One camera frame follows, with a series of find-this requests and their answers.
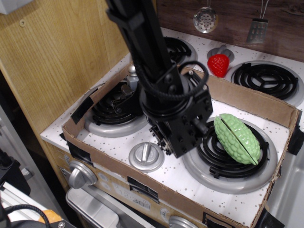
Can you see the front left black burner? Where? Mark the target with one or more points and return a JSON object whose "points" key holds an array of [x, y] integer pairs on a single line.
{"points": [[102, 120]]}

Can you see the silver oven door handle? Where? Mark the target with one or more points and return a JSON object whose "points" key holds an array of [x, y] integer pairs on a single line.
{"points": [[103, 211]]}

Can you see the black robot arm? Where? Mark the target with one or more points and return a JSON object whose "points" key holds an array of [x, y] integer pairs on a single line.
{"points": [[139, 26]]}

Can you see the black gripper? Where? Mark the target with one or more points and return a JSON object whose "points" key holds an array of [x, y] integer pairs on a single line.
{"points": [[177, 107]]}

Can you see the grey pepper shaker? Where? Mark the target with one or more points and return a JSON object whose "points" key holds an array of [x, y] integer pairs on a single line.
{"points": [[132, 78]]}

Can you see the back right black burner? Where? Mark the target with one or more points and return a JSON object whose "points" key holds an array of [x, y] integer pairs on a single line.
{"points": [[270, 78]]}

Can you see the silver oven dial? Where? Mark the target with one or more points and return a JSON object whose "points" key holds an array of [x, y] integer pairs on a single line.
{"points": [[179, 222], [80, 175]]}

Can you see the green bitter melon toy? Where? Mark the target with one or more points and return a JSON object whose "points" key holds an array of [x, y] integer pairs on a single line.
{"points": [[237, 139]]}

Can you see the orange object bottom left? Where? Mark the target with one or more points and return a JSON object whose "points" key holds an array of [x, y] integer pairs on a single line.
{"points": [[52, 216]]}

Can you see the silver strainer ladle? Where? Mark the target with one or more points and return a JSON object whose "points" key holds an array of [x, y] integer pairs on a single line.
{"points": [[205, 20]]}

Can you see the back left black burner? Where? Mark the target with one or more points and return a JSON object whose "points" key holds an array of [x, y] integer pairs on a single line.
{"points": [[180, 51]]}

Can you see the silver oven dial left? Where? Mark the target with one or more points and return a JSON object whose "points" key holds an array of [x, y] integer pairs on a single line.
{"points": [[80, 175]]}

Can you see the black burner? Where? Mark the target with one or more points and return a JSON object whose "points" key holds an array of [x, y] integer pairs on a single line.
{"points": [[102, 120], [270, 78], [180, 51], [211, 166]]}

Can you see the silver slotted spatula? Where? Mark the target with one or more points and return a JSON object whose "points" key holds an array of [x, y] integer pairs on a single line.
{"points": [[258, 27]]}

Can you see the silver oven dial right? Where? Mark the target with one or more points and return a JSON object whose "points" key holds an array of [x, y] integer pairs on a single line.
{"points": [[179, 222]]}

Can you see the silver back stove knob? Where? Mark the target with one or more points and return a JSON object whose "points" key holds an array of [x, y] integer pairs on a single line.
{"points": [[221, 50]]}

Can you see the silver stove knob lower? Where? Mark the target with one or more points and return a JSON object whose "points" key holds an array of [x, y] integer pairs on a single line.
{"points": [[146, 157]]}

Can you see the front right black burner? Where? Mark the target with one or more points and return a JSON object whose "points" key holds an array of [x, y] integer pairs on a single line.
{"points": [[211, 166]]}

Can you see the red strawberry toy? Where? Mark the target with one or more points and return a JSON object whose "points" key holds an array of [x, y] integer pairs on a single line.
{"points": [[218, 65]]}

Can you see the silver stove knob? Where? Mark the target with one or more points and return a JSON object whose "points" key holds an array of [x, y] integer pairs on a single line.
{"points": [[221, 50], [146, 157]]}

